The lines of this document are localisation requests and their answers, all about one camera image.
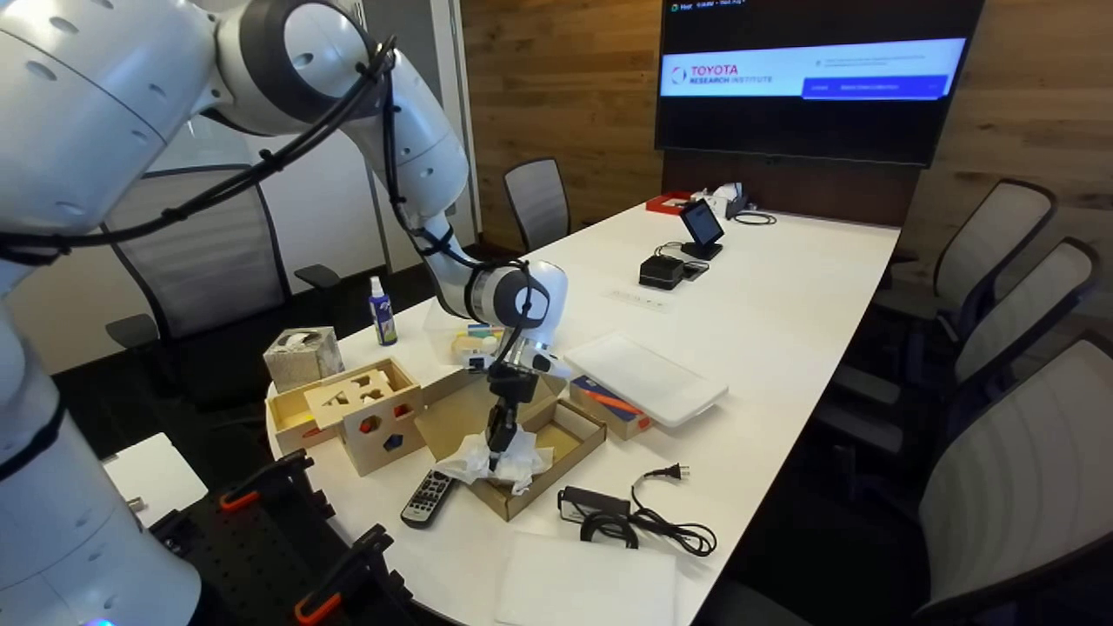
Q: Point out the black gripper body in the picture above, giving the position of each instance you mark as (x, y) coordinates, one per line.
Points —
(512, 385)

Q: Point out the white napkin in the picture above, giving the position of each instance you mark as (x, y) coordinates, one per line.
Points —
(525, 458)

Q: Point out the brown cardboard box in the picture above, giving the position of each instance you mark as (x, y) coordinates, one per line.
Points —
(571, 447)

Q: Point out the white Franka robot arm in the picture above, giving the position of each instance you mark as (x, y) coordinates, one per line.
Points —
(105, 107)

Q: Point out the orange and blue flat box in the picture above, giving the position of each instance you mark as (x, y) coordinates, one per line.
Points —
(608, 405)

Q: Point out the wooden shape sorter box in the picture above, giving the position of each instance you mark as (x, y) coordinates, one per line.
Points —
(382, 433)

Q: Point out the small black box device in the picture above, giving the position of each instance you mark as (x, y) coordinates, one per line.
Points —
(663, 274)

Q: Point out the black remote control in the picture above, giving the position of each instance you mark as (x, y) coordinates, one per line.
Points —
(427, 498)

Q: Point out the white rectangular plastic tray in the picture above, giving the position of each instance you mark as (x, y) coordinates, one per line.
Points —
(653, 379)

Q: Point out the small blue spray bottle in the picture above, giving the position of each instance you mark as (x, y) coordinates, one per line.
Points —
(380, 310)

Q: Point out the small grey office chair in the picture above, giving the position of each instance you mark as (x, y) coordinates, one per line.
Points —
(537, 199)

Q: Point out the small red object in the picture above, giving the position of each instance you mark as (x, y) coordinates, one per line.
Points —
(665, 203)

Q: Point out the small black tablet on stand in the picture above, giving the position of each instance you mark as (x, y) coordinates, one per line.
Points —
(701, 224)

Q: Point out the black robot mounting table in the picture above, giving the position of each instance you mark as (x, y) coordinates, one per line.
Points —
(238, 557)

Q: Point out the wide grey mesh office chair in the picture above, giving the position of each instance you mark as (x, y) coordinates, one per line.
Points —
(197, 266)

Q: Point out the white door with frosted glass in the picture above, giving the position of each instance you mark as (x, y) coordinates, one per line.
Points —
(447, 45)

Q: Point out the white flat board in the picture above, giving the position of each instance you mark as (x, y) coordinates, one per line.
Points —
(151, 476)

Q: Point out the wall mounted TV screen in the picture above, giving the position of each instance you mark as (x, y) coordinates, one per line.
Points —
(811, 83)

